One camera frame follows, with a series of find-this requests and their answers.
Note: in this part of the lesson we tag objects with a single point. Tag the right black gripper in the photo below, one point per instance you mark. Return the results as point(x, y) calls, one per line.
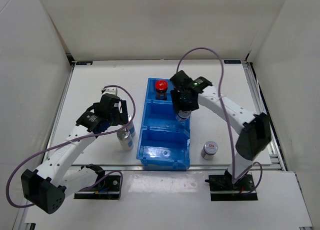
point(177, 105)

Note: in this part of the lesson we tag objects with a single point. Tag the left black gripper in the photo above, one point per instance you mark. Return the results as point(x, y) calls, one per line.
point(121, 117)

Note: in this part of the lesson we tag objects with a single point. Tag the silver-lid blue-label bottle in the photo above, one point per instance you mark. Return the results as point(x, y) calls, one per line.
point(125, 139)
point(131, 126)

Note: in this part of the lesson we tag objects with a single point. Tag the white-lid spice jar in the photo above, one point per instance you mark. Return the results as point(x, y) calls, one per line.
point(183, 116)
point(209, 150)

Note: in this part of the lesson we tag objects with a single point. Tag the red-lid sauce jar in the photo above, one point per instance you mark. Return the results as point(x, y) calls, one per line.
point(161, 87)

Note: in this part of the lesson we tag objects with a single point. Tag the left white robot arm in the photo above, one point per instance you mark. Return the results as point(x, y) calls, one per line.
point(47, 185)

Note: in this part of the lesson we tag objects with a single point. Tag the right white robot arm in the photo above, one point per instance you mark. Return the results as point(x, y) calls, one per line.
point(253, 130)

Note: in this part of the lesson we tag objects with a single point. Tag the blue bin near compartment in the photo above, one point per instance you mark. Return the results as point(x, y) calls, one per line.
point(164, 149)

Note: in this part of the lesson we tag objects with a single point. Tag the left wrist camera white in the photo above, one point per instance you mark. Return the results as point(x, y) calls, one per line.
point(109, 90)

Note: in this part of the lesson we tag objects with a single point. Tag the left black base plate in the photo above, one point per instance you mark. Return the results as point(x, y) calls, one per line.
point(108, 189)

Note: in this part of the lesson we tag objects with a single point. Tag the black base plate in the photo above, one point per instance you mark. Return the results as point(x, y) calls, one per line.
point(108, 189)
point(222, 190)

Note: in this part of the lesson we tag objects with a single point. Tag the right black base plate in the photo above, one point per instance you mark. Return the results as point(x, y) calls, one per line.
point(222, 190)

